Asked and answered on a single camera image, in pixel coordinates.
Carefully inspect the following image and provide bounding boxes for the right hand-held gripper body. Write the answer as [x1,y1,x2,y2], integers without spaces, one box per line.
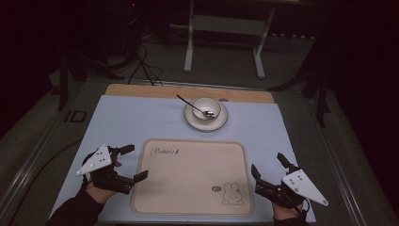
[254,165,329,210]

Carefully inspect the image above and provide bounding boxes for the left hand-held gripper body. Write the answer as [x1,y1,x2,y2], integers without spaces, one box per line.
[76,144,136,196]

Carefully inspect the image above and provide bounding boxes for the person's left hand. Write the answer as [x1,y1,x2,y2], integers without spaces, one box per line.
[84,159,124,205]

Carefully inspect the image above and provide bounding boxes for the person's right hand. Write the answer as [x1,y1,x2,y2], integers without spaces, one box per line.
[271,202,305,221]

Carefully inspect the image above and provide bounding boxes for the light blue table mat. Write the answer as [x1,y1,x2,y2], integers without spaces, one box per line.
[49,94,317,224]

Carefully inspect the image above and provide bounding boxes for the beige rabbit placemat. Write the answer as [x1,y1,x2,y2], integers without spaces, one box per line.
[131,137,255,218]

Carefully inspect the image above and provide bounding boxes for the black floor socket box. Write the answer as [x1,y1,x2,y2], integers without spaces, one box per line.
[64,109,88,124]

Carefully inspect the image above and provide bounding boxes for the white saucer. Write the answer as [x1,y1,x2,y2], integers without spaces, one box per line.
[183,98,230,133]

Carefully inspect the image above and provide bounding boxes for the black stand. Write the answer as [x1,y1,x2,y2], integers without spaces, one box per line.
[267,39,332,128]
[56,46,126,112]

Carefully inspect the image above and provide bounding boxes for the metal spoon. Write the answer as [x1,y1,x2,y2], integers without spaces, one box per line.
[176,93,216,120]

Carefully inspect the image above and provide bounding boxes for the white cup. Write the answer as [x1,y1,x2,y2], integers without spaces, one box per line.
[191,96,222,121]

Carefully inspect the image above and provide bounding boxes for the white metal stand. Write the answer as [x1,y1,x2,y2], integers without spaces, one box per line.
[183,0,278,80]

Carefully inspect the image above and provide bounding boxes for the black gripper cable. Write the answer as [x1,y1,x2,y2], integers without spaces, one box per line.
[294,198,311,219]

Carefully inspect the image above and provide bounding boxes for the thin dark floor cable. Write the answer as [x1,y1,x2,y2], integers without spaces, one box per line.
[5,137,85,226]

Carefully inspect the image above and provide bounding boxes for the black floor cables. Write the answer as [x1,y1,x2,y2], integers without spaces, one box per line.
[126,42,165,87]

